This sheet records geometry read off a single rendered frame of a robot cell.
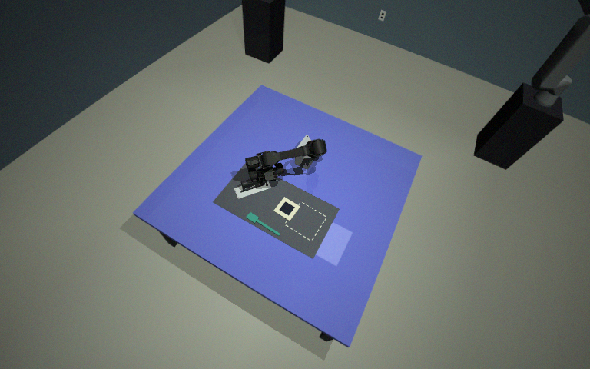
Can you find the cream square tile with dark square centre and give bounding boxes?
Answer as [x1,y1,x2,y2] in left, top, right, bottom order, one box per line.
[273,197,300,221]

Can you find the green small trowel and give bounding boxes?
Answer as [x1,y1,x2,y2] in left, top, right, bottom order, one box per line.
[246,212,280,236]

